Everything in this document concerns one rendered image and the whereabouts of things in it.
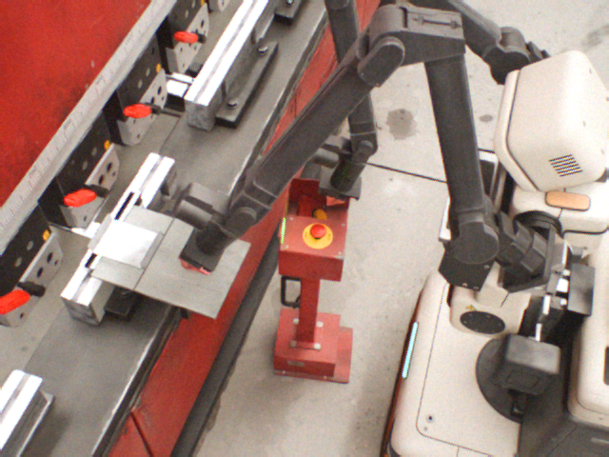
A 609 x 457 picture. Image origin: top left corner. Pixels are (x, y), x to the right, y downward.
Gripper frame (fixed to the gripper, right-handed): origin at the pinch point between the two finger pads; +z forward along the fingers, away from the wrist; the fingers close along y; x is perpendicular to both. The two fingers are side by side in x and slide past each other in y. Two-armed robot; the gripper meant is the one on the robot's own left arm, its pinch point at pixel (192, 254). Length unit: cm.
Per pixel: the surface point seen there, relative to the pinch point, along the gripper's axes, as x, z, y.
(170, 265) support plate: -2.0, 4.9, 2.0
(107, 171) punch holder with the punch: -22.1, -9.1, -0.8
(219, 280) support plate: 7.0, -0.2, 1.7
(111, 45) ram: -32.3, -26.2, -11.8
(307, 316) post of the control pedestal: 50, 56, -30
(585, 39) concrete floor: 123, 52, -217
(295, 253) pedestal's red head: 25.0, 16.1, -22.3
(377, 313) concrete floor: 81, 74, -54
